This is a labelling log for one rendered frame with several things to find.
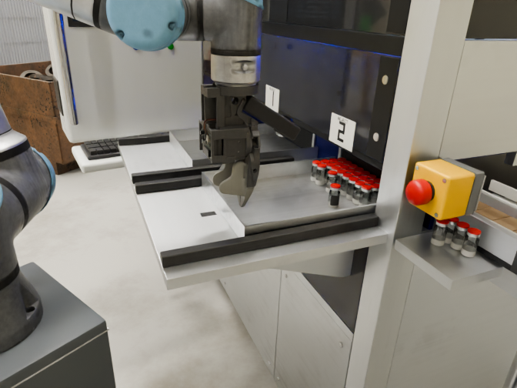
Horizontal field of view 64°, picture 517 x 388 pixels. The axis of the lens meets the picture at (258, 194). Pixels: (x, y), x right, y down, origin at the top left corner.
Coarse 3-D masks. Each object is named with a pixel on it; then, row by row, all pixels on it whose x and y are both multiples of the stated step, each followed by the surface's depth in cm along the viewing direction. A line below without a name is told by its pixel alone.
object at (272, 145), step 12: (180, 132) 119; (192, 132) 120; (264, 132) 129; (180, 144) 106; (192, 144) 117; (264, 144) 120; (276, 144) 120; (288, 144) 120; (180, 156) 108; (192, 156) 108; (204, 156) 108; (264, 156) 103; (276, 156) 104; (300, 156) 107; (312, 156) 109
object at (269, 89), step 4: (268, 88) 113; (272, 88) 110; (268, 92) 114; (272, 92) 111; (276, 92) 109; (268, 96) 114; (276, 96) 109; (268, 100) 114; (276, 100) 109; (268, 104) 115; (276, 104) 110; (272, 108) 112; (276, 108) 110
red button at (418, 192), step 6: (414, 180) 62; (420, 180) 62; (408, 186) 63; (414, 186) 62; (420, 186) 61; (426, 186) 61; (408, 192) 63; (414, 192) 62; (420, 192) 61; (426, 192) 61; (408, 198) 63; (414, 198) 62; (420, 198) 61; (426, 198) 61; (414, 204) 63; (420, 204) 62
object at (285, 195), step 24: (264, 168) 95; (288, 168) 97; (216, 192) 80; (264, 192) 88; (288, 192) 89; (312, 192) 89; (240, 216) 78; (264, 216) 78; (288, 216) 79; (312, 216) 72; (336, 216) 75
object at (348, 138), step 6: (336, 114) 84; (336, 120) 85; (342, 120) 82; (348, 120) 81; (330, 126) 87; (336, 126) 85; (342, 126) 83; (348, 126) 81; (354, 126) 79; (330, 132) 87; (336, 132) 85; (348, 132) 81; (354, 132) 80; (330, 138) 88; (336, 138) 85; (342, 138) 83; (348, 138) 82; (342, 144) 84; (348, 144) 82
